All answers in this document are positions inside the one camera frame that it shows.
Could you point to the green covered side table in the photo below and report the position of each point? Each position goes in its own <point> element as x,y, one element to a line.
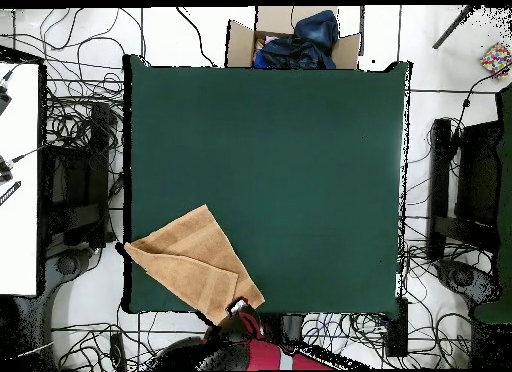
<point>504,228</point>

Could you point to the dark blue clothing pile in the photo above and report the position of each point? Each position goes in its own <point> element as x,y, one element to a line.
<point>304,44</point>

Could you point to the black power strip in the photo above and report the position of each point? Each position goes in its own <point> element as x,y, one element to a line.
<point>118,352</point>

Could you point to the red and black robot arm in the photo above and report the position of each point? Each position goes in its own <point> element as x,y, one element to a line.
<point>260,356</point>

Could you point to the orange terry towel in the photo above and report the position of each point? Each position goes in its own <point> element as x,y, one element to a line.
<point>192,260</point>

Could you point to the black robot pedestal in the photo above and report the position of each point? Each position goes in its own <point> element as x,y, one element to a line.
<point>292,328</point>

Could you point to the brown cardboard box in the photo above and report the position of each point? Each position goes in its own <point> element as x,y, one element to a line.
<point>240,44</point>

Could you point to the black equipment stand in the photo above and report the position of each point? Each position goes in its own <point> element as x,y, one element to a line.
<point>476,168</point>
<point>76,188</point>

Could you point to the dark green table cloth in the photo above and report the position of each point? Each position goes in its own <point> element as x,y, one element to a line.
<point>280,148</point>

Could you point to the multicoloured patterned bundle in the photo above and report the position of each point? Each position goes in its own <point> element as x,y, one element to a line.
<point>496,60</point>

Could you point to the white desk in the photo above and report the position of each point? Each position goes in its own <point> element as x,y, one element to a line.
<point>18,228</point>

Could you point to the dark metal bar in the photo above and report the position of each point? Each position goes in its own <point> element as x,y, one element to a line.
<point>454,28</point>

